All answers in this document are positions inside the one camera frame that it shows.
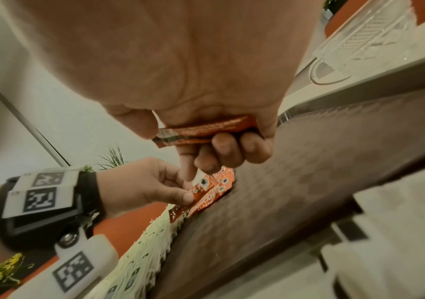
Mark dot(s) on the person's right hand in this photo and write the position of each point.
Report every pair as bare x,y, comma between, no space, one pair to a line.
182,58

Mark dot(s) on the yellow flowers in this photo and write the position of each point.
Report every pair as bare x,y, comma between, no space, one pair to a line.
1,270

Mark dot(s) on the green spiky plant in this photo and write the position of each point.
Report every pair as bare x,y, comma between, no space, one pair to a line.
112,159

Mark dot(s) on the person's left hand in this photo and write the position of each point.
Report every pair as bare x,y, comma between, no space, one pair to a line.
134,187

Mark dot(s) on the row of white sachets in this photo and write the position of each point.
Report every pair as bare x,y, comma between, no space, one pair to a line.
138,262

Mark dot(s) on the orange sachet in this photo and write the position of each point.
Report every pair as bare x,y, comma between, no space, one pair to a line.
203,192
208,131
225,181

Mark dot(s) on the brown woven box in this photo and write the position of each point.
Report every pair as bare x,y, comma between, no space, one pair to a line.
289,175

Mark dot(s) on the black wrist tracker with markers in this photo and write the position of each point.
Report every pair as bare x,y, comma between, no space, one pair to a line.
46,210

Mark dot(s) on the clear glass container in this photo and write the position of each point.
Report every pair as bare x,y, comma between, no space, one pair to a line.
363,38

